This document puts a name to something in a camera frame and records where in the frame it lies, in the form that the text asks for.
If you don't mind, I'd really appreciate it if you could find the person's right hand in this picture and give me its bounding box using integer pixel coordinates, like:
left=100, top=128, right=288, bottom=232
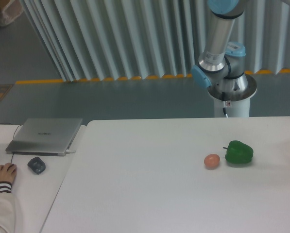
left=0, top=163, right=17, bottom=184

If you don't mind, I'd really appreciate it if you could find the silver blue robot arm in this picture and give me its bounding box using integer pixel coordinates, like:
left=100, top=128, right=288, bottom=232
left=191, top=0, right=290, bottom=88

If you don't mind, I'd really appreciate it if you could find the cream striped sleeve forearm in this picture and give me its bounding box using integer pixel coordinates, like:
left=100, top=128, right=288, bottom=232
left=0, top=182, right=16, bottom=233

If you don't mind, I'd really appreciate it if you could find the green bell pepper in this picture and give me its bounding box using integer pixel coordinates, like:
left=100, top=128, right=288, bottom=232
left=225, top=140, right=254, bottom=165

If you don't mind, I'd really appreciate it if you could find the dark grey 3D mouse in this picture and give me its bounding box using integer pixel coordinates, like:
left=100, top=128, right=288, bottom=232
left=27, top=157, right=46, bottom=175

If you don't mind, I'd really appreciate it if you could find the silver closed laptop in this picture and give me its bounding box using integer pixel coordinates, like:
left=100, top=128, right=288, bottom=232
left=5, top=118, right=83, bottom=156

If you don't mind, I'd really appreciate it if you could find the white folding partition screen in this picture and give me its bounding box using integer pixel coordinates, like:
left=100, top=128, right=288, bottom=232
left=21, top=0, right=290, bottom=82

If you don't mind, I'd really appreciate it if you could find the brown egg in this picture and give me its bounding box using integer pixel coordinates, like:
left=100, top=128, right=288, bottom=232
left=204, top=154, right=220, bottom=169

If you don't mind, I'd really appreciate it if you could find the black laptop cable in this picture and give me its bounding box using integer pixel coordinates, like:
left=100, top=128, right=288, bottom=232
left=0, top=122, right=23, bottom=143

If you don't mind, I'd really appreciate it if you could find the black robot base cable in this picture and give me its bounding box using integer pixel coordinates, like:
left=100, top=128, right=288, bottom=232
left=221, top=91, right=229, bottom=118

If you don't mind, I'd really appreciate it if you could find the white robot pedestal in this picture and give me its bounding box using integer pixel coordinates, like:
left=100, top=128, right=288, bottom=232
left=207, top=74, right=257, bottom=117

